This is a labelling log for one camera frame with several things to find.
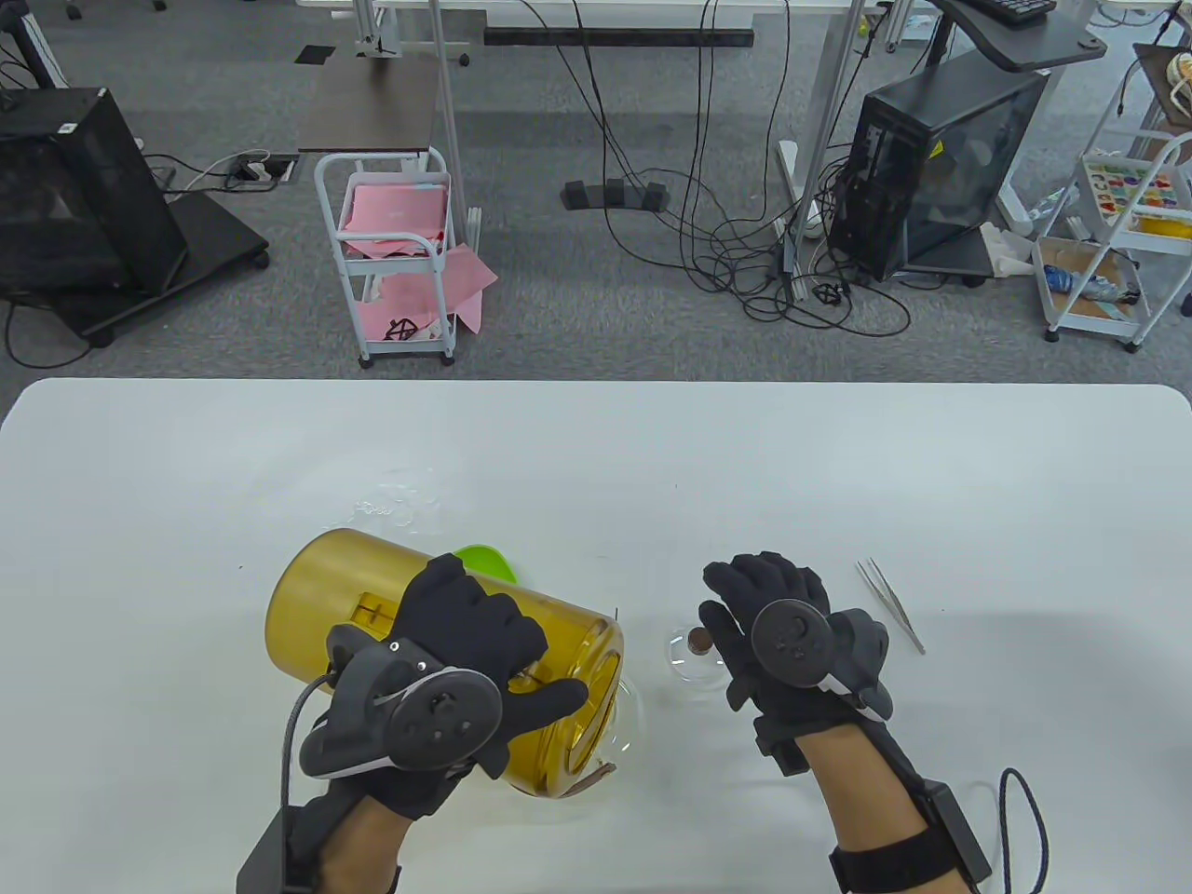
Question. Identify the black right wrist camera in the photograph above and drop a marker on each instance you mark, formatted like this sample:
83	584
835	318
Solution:
780	750

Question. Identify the pink paper sheet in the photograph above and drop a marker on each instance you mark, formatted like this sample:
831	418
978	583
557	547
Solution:
466	275

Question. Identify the black desk foot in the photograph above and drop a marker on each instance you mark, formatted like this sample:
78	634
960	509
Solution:
615	194

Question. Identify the white plastic bag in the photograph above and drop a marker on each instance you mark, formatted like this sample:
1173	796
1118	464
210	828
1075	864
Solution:
1006	256

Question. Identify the yellow bowl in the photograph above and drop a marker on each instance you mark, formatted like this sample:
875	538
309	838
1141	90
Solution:
1164	225

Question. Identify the dark brown side table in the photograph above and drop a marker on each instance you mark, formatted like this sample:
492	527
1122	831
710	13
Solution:
372	107

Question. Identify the white trolley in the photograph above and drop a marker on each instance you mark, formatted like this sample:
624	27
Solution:
1099	324
410	351

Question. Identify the white desk frame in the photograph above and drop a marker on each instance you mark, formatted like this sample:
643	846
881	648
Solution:
447	112

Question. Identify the colourful puzzle board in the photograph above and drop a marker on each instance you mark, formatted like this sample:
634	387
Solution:
1131	186

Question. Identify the blue cloth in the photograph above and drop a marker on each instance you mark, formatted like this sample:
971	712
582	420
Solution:
1071	279

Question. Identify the floor outlet box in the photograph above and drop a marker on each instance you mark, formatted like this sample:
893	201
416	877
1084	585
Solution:
265	169

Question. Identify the black keyboard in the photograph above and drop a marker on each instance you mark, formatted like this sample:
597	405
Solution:
1015	7

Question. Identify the hand controller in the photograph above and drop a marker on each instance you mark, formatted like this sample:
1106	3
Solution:
428	722
792	643

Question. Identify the wooden table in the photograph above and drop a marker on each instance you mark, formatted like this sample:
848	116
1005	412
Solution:
1150	84

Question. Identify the left wrist sensor band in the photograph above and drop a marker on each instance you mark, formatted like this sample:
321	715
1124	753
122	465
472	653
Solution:
270	857

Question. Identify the black rolling stand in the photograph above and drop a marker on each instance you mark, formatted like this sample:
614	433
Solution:
219	237

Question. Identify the metal tweezers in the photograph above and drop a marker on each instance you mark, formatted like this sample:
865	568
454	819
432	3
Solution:
892	605

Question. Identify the glass lid with wooden knob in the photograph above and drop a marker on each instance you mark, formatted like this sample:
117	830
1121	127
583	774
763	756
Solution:
684	663

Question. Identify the black mesh computer tower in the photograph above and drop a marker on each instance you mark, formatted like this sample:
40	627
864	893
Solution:
74	205

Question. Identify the black desk crossbar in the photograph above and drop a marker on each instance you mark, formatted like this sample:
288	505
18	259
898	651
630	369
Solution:
615	37

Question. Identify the right wrist sensor band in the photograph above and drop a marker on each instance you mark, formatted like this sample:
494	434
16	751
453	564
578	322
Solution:
950	829

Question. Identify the right hand controller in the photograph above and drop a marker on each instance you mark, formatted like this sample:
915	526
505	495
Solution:
792	643

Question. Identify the yellow plastic pitcher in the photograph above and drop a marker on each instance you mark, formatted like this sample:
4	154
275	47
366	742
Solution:
326	596

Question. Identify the person's left forearm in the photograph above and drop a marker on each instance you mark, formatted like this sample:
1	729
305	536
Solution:
363	847

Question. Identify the person's right hand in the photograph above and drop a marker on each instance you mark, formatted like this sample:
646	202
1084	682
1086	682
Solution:
736	643

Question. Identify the person's left hand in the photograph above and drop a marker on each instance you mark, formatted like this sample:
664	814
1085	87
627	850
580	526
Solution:
466	624

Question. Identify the pink paper stack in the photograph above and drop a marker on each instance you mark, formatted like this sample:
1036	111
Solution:
391	209

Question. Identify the wrist sensor band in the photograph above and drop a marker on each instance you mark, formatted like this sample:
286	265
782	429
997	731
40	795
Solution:
950	829
270	857

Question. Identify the green plastic bowl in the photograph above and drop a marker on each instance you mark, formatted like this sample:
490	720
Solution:
486	562

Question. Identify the white power strip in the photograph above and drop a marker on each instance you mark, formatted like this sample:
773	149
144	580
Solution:
787	163

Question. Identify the black standing desk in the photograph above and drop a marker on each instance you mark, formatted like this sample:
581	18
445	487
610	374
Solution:
1024	47

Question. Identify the left hand controller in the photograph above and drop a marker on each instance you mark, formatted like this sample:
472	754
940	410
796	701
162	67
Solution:
428	722

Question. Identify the black glass-sided computer tower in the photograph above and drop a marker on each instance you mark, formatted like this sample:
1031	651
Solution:
931	158

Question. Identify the person's right forearm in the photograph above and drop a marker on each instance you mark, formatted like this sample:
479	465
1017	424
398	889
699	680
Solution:
866	801

